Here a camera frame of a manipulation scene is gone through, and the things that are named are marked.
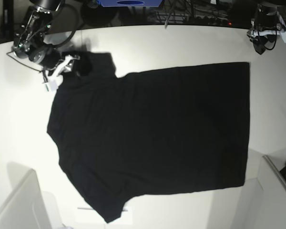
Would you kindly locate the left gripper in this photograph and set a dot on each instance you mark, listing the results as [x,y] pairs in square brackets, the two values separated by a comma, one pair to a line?
[262,40]

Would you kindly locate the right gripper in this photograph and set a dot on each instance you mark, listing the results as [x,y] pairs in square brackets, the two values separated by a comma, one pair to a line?
[51,60]

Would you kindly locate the black T-shirt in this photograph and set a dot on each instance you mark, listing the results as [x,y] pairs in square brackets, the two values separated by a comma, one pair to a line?
[159,132]

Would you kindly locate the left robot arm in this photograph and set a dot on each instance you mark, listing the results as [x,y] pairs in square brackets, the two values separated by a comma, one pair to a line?
[266,16]

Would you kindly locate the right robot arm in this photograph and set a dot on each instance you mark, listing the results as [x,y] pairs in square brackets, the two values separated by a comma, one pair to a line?
[29,38]

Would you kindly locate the blue box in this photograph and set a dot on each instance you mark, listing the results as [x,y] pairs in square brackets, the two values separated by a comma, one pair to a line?
[124,3]

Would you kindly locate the grey partition left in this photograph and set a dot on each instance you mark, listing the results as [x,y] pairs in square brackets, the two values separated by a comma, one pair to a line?
[24,208]

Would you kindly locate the grey partition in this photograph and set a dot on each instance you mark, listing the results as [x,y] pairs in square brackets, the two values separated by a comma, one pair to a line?
[24,208]
[272,213]

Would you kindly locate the grey partition right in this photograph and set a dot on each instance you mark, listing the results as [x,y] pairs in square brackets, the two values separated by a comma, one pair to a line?
[272,213]

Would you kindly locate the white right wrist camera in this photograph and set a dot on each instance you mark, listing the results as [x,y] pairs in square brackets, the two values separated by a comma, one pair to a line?
[52,83]

